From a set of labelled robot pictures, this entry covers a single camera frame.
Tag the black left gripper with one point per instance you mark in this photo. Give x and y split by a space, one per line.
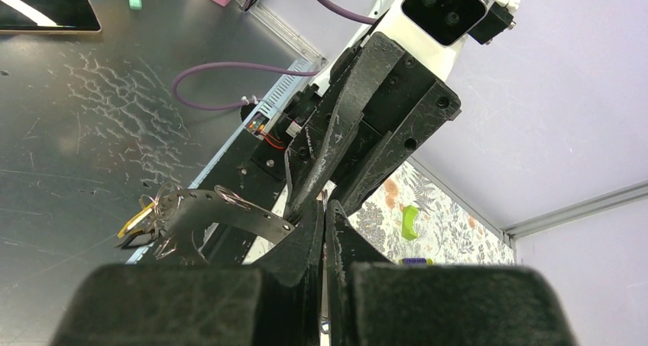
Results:
381 105

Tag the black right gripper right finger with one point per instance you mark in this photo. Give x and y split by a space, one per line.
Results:
373 301

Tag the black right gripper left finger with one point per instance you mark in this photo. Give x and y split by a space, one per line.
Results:
274 301

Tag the silver key bunch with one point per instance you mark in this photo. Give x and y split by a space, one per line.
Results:
172 232

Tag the yellow key tag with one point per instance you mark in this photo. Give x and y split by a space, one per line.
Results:
135 226

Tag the purple yellow marker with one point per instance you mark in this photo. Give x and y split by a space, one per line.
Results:
417 261

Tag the green marker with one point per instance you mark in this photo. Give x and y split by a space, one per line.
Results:
409 214

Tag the black smartphone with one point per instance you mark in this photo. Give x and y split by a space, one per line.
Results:
48 17

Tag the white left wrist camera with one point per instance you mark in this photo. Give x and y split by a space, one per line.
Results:
448 20

